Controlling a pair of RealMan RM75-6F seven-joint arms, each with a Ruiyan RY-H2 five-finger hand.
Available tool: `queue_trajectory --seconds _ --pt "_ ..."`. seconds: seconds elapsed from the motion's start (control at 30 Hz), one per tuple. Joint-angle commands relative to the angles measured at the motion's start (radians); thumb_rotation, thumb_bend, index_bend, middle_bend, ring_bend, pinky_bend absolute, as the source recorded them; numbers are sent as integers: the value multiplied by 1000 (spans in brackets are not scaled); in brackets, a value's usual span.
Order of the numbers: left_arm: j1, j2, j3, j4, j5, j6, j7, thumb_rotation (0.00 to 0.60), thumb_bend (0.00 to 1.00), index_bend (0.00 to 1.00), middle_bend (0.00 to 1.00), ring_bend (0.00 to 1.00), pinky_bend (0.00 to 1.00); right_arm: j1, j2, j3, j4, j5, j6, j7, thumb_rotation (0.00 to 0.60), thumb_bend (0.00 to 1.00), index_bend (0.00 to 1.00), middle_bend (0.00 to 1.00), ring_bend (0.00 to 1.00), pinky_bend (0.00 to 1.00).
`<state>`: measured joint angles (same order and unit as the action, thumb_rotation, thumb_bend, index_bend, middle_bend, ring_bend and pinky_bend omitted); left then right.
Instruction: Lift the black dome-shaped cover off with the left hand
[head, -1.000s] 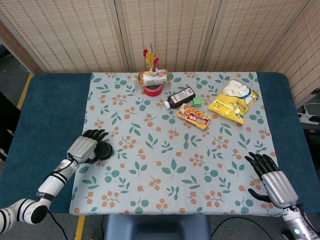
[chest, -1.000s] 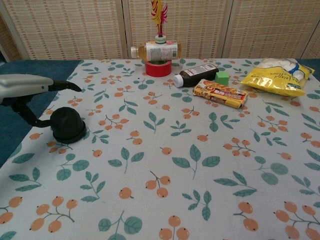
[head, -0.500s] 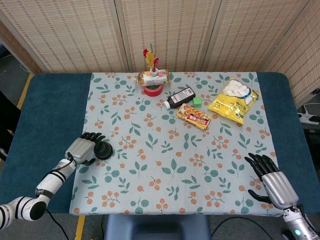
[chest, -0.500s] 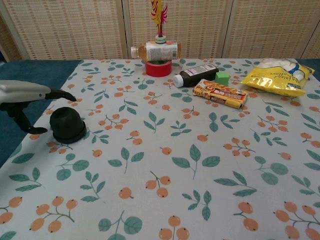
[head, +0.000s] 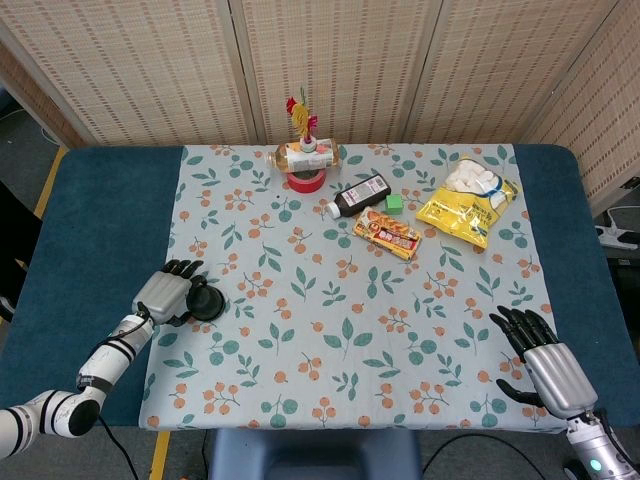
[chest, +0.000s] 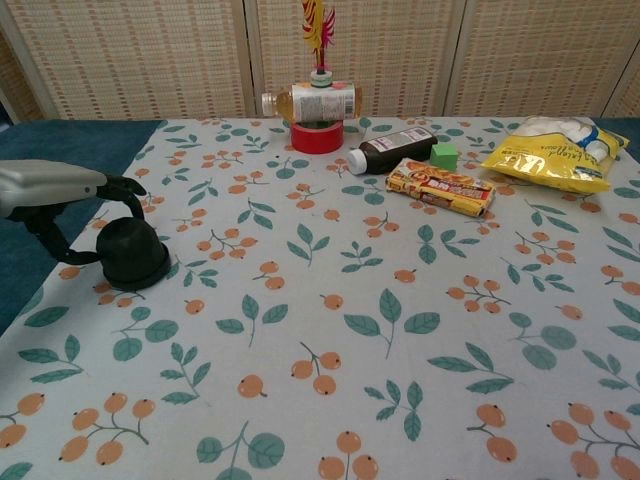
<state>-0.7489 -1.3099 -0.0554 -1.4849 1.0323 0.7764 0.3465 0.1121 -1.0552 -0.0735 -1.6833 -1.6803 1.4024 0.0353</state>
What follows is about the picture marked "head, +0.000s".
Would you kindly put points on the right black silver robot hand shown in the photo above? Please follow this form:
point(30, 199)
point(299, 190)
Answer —
point(557, 370)

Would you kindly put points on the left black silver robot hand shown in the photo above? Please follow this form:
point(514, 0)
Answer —
point(162, 295)

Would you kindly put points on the black round object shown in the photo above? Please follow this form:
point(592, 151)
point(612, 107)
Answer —
point(210, 302)

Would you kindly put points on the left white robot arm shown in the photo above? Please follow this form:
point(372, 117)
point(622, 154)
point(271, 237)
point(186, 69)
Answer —
point(105, 357)

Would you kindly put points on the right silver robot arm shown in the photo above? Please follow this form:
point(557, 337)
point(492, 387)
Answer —
point(595, 450)

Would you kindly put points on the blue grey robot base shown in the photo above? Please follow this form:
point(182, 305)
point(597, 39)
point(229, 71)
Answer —
point(315, 455)

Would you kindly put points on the blue table cover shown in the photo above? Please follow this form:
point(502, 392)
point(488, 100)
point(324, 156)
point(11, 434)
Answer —
point(100, 225)

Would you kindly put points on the floral leaf fruit tablecloth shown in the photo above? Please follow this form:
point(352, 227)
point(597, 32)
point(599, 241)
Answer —
point(320, 310)

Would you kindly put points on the red tape roll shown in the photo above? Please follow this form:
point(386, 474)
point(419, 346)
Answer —
point(306, 182)

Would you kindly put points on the yellow marshmallow bag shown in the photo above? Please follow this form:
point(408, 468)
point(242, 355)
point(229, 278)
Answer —
point(462, 207)

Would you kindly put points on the clear tea bottle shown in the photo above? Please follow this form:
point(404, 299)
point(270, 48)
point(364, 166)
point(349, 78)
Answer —
point(305, 157)

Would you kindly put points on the yellow orange snack box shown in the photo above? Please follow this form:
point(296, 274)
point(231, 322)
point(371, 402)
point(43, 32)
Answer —
point(387, 234)

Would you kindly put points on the dark brown bottle white cap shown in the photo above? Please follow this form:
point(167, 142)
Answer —
point(362, 195)

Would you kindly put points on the red yellow feather shuttlecock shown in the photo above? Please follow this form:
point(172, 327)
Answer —
point(300, 117)

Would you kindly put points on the woven bamboo screen panel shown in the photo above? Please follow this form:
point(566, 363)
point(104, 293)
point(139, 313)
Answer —
point(600, 110)
point(340, 65)
point(35, 100)
point(130, 70)
point(500, 70)

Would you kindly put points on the green cube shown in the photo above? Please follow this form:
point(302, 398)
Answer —
point(394, 202)

